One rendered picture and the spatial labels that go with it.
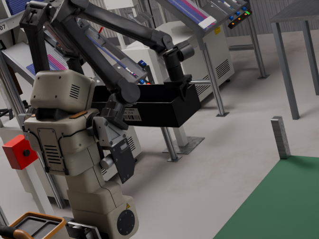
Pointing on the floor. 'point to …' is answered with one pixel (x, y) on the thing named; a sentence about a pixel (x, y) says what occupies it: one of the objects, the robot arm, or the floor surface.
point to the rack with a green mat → (280, 199)
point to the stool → (9, 105)
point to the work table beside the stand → (311, 6)
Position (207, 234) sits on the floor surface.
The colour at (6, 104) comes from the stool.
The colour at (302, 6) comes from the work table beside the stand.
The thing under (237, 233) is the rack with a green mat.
